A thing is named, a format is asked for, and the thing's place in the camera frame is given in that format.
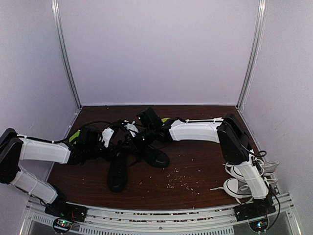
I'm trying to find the grey sneaker rear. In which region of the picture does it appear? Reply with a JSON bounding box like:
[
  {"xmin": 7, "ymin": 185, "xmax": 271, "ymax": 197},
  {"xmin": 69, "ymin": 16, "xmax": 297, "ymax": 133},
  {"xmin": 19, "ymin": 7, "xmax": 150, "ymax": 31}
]
[{"xmin": 224, "ymin": 159, "xmax": 280, "ymax": 181}]

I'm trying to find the right aluminium frame post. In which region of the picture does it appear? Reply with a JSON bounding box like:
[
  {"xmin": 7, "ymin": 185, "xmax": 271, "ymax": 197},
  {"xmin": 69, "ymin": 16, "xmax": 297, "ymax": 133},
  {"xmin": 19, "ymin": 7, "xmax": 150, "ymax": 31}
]
[{"xmin": 236, "ymin": 0, "xmax": 268, "ymax": 110}]

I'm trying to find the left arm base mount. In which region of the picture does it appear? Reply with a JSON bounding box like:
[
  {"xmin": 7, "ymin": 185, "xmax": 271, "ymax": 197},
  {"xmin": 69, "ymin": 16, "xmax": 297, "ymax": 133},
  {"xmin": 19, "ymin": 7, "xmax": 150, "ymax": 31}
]
[{"xmin": 41, "ymin": 202, "xmax": 88, "ymax": 234}]

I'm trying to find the aluminium frame post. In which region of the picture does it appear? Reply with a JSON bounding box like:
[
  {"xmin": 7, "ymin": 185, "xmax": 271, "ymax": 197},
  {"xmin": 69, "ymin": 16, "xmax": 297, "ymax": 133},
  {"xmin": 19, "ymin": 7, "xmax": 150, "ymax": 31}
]
[
  {"xmin": 236, "ymin": 0, "xmax": 268, "ymax": 110},
  {"xmin": 51, "ymin": 0, "xmax": 82, "ymax": 110}
]

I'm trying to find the aluminium front rail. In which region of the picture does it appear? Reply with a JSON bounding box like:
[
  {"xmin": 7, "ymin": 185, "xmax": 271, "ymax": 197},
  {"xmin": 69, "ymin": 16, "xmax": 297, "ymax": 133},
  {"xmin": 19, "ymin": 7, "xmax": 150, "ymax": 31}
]
[{"xmin": 18, "ymin": 193, "xmax": 303, "ymax": 235}]

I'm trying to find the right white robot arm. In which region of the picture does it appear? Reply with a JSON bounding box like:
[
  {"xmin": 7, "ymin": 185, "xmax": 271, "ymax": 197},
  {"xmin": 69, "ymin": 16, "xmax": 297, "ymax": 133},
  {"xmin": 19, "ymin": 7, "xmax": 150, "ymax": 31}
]
[{"xmin": 122, "ymin": 113, "xmax": 269, "ymax": 216}]

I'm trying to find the left aluminium frame post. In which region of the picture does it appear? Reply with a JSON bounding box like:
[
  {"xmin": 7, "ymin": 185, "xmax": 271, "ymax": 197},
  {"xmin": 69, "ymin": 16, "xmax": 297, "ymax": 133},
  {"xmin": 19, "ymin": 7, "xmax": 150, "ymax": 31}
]
[{"xmin": 51, "ymin": 0, "xmax": 82, "ymax": 110}]

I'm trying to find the grey sneaker front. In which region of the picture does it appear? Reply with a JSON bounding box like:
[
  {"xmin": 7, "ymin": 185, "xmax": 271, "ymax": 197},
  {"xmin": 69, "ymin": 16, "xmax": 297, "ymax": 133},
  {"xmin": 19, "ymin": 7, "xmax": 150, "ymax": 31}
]
[{"xmin": 210, "ymin": 177, "xmax": 278, "ymax": 202}]

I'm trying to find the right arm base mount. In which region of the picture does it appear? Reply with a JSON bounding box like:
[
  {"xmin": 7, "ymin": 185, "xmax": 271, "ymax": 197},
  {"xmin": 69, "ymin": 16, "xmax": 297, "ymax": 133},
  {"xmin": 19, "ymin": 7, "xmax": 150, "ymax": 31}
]
[{"xmin": 233, "ymin": 200, "xmax": 276, "ymax": 233}]

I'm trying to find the green plate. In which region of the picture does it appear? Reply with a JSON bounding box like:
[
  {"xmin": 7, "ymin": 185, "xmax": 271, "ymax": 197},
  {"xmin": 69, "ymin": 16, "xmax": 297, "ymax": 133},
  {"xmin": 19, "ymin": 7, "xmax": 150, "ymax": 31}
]
[{"xmin": 68, "ymin": 130, "xmax": 80, "ymax": 143}]

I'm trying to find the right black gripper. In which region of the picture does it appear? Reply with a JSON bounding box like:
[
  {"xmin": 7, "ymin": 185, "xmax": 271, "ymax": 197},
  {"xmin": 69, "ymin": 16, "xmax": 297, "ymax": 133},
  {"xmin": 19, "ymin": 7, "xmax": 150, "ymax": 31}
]
[{"xmin": 121, "ymin": 126, "xmax": 156, "ymax": 153}]

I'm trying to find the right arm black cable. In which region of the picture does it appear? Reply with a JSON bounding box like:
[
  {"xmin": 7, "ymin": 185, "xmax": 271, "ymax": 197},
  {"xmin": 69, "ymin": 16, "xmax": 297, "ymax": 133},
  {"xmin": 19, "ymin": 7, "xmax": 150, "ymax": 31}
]
[{"xmin": 244, "ymin": 144, "xmax": 282, "ymax": 221}]

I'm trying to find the black sneaker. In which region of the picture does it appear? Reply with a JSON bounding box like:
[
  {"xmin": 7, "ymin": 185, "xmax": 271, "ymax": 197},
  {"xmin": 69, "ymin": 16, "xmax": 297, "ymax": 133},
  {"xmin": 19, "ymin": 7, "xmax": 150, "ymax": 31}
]
[
  {"xmin": 107, "ymin": 151, "xmax": 128, "ymax": 193},
  {"xmin": 137, "ymin": 145, "xmax": 170, "ymax": 168}
]

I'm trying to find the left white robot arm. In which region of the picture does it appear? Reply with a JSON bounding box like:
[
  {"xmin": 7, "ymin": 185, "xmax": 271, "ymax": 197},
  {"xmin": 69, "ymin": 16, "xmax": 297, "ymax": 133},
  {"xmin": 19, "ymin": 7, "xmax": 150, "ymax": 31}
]
[{"xmin": 0, "ymin": 126, "xmax": 113, "ymax": 217}]

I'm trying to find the grey sneaker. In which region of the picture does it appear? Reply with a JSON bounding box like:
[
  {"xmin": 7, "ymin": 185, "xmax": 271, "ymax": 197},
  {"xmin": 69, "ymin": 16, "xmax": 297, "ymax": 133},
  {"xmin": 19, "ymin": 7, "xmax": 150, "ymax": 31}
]
[
  {"xmin": 210, "ymin": 177, "xmax": 278, "ymax": 202},
  {"xmin": 224, "ymin": 159, "xmax": 280, "ymax": 181}
]

